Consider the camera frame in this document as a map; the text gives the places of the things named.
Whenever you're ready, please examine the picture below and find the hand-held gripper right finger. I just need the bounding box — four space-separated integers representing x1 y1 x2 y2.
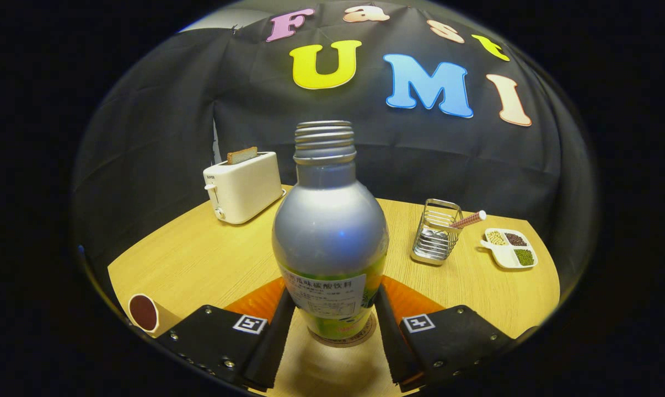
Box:
374 276 515 393

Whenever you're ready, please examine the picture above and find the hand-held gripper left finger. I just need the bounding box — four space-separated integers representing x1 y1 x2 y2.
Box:
156 277 296 392

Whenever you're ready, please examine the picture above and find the round wooden coaster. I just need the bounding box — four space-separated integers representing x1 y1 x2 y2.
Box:
309 312 377 348

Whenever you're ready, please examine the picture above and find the silver bottle with green label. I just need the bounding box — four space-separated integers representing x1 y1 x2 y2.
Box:
272 121 390 341

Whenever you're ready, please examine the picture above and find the beige cup with wooden handle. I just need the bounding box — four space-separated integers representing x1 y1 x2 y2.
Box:
127 294 181 338

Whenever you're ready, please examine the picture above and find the wooden table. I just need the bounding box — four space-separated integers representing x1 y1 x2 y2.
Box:
108 185 561 397

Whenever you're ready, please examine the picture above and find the white divided dish with beans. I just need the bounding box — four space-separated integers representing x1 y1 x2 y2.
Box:
480 228 539 270

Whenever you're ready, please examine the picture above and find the white toaster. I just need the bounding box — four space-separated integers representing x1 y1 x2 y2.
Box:
203 152 285 225

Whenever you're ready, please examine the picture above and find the toast slice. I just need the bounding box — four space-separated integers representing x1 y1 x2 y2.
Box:
227 146 259 165

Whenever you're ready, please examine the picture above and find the black backdrop cloth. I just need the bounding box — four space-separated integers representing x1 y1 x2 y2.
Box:
71 0 598 309

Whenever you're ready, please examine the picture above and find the wire mesh utensil holder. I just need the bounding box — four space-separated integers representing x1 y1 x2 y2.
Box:
410 198 464 266

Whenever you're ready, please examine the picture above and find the striped handle utensil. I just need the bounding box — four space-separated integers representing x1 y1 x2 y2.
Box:
448 210 487 230

